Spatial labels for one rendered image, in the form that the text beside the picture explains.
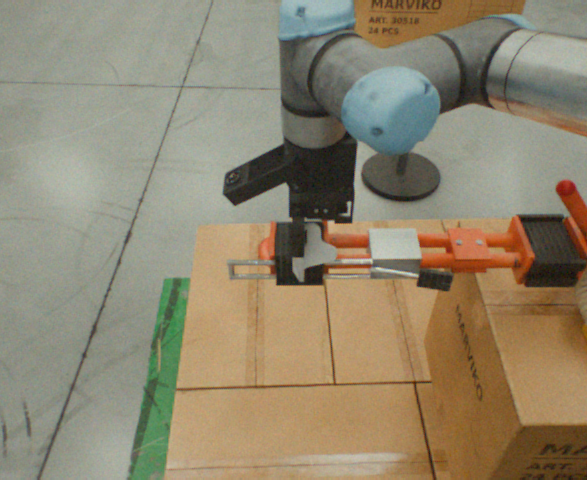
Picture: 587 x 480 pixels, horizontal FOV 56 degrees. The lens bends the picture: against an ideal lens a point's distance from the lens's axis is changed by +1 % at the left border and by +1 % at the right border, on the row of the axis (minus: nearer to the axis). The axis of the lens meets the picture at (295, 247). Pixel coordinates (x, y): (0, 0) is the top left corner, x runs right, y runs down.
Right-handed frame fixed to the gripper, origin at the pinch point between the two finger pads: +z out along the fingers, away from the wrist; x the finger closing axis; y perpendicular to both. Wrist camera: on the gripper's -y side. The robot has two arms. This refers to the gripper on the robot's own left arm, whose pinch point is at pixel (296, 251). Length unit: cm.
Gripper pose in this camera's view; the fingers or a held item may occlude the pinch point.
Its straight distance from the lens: 78.3
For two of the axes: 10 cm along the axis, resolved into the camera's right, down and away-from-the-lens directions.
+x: 0.0, -7.1, 7.0
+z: 0.1, 7.0, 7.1
